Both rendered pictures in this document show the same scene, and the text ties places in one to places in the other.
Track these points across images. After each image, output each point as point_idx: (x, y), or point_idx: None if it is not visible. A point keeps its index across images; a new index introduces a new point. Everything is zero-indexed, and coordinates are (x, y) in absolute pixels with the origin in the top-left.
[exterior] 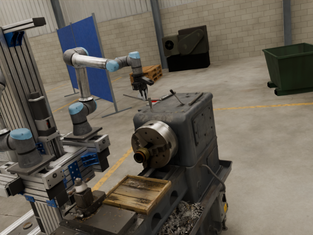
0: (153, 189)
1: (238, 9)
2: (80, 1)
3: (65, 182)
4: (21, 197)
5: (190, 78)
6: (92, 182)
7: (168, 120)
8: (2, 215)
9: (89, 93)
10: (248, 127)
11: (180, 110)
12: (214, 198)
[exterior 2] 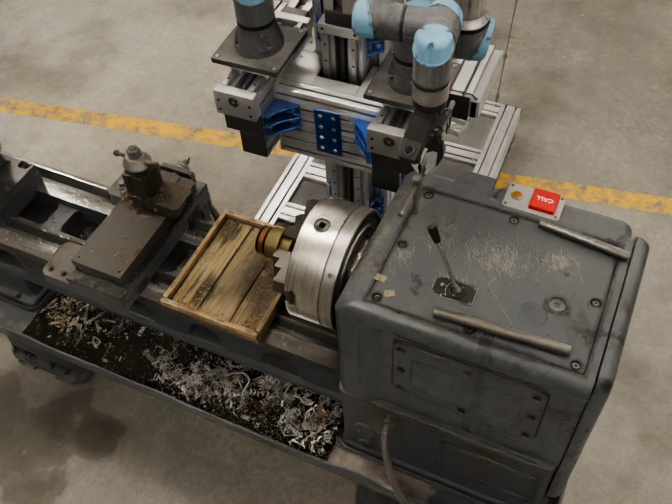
0: (242, 306)
1: None
2: None
3: (287, 129)
4: (573, 52)
5: None
6: (657, 183)
7: (357, 265)
8: (503, 50)
9: (467, 11)
10: None
11: (391, 288)
12: (370, 486)
